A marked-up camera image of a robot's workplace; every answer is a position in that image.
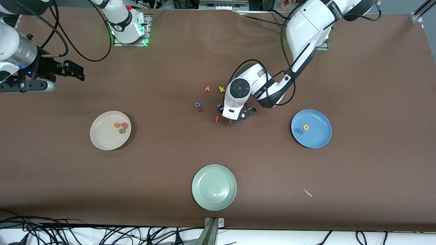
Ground beige brown plate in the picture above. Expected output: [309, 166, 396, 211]
[90, 111, 132, 151]

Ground blue plate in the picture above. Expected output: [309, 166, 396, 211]
[291, 109, 332, 149]

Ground pale green plate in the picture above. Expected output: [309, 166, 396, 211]
[191, 164, 237, 211]

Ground grey metal equipment box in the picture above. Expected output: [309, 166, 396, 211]
[199, 0, 249, 11]

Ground brown table cover sheet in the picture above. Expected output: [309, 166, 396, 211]
[0, 5, 436, 232]

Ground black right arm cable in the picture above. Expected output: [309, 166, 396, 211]
[41, 0, 113, 62]

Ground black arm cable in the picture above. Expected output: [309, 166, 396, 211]
[233, 0, 381, 107]
[41, 0, 113, 62]

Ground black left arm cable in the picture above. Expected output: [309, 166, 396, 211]
[233, 0, 381, 107]

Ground black cable on table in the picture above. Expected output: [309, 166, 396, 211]
[235, 10, 290, 34]

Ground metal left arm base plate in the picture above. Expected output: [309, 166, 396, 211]
[314, 31, 329, 51]

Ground aluminium camera post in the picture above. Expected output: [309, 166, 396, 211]
[196, 217, 225, 245]

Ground black cable tangle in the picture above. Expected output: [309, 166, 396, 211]
[0, 209, 205, 245]

